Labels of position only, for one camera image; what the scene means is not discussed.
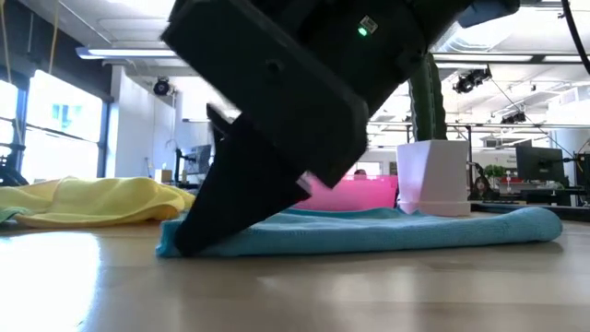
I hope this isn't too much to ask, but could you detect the pink translucent plastic bin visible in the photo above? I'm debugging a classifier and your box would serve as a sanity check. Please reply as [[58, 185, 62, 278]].
[[294, 173, 400, 212]]

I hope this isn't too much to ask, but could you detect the light blue microfiber towel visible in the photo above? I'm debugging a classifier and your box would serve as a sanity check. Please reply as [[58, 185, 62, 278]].
[[155, 206, 564, 258]]

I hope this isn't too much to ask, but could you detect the black equipment stand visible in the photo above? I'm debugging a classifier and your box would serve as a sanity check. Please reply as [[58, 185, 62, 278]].
[[0, 142, 22, 187]]

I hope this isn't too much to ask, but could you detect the yellow microfiber towel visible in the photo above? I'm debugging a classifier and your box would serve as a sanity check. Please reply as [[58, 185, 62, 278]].
[[0, 176, 196, 230]]

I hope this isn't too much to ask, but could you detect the monitor on black arm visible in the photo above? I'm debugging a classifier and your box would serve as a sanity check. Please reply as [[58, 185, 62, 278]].
[[174, 144, 213, 185]]

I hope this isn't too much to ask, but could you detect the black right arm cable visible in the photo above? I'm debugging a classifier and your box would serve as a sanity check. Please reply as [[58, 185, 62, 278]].
[[560, 0, 590, 76]]

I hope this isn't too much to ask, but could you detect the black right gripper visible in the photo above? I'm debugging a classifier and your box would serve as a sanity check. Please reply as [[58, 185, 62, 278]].
[[160, 0, 430, 257]]

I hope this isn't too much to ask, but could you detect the green cactus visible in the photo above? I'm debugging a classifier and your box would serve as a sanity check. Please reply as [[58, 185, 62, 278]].
[[408, 53, 447, 142]]

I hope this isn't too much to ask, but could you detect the black computer monitor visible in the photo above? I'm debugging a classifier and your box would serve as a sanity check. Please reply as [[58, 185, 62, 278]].
[[515, 145, 566, 184]]

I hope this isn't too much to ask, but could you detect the small leafy potted plant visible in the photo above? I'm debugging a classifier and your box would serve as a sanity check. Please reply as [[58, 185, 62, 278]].
[[483, 164, 507, 182]]

